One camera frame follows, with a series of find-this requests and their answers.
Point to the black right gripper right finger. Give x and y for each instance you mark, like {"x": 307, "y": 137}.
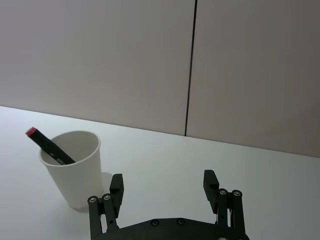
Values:
{"x": 225, "y": 200}

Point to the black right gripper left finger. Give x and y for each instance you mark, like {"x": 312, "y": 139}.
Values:
{"x": 113, "y": 200}

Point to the white paper cup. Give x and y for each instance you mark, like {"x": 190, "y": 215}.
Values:
{"x": 75, "y": 172}

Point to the black marker with red cap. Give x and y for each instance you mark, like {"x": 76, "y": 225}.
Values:
{"x": 51, "y": 147}

